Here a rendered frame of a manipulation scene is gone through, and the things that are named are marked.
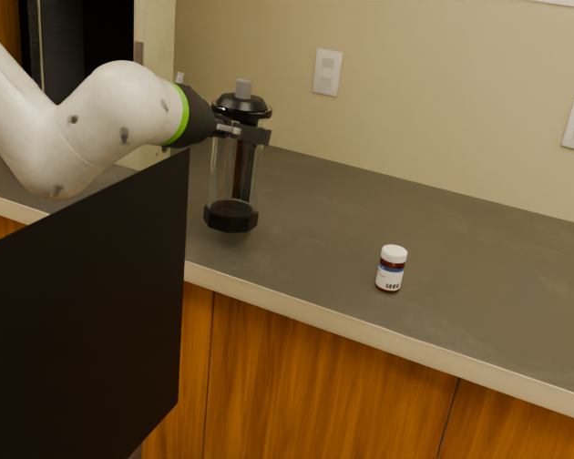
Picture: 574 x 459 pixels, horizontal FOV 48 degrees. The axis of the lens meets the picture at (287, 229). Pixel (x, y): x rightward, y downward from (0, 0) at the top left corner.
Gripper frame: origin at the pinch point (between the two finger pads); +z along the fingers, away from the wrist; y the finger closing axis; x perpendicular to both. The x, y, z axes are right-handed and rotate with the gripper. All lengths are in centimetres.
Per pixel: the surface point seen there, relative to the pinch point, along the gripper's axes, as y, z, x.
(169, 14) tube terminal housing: 32.5, 21.2, -21.1
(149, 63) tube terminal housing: 32.6, 17.7, -9.5
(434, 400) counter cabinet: -45, 0, 35
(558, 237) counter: -58, 48, 6
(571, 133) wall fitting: -55, 56, -17
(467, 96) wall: -30, 56, -20
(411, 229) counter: -29.4, 32.1, 11.8
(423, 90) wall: -20, 57, -20
